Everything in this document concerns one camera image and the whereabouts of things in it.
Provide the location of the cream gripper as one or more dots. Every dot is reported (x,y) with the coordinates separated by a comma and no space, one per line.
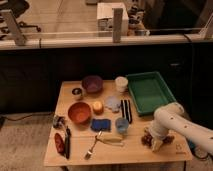
(156,144)

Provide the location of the dark red grape bunch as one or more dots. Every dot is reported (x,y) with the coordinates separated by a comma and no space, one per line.
(147,137)

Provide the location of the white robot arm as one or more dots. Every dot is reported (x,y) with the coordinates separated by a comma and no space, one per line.
(170,117)

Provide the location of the red orange bowl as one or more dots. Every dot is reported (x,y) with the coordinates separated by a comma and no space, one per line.
(79,113)

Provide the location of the purple bowl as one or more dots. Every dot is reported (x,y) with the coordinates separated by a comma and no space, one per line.
(92,83)

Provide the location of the blue object beside table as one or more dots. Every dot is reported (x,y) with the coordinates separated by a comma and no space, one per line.
(192,146)

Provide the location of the blue small cup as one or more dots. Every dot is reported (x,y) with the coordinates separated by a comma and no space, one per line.
(121,125)

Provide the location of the black striped item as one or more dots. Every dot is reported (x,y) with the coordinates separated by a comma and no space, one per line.
(126,110)

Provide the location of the green plastic tray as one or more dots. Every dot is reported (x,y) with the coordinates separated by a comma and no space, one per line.
(149,91)

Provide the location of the light blue crumpled cloth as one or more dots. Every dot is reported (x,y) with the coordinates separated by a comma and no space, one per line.
(113,103)

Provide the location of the blue sponge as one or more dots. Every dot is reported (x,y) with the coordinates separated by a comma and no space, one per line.
(101,125)

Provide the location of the metal fork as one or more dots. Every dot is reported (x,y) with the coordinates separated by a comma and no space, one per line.
(90,150)

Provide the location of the white cup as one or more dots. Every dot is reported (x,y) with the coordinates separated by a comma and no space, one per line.
(121,84)

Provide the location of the black marker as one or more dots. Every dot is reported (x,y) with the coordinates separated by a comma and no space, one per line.
(67,143)

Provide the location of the small dark metal cup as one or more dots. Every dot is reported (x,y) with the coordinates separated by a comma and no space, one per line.
(77,93)

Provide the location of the red oblong object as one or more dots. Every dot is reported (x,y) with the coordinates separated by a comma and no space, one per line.
(59,143)

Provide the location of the small grey toy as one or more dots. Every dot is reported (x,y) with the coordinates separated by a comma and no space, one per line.
(58,122)

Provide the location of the white cardboard box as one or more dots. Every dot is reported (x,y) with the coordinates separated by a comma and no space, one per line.
(105,13)

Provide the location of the office chair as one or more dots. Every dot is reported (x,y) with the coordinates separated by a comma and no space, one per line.
(18,7)

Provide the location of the cream handled tool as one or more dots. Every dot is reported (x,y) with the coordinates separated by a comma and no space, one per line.
(111,139)

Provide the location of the grey metal post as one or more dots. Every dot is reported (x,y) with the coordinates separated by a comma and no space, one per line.
(117,24)
(13,27)

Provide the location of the grey metal post left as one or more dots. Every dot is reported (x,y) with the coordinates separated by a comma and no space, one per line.
(13,27)

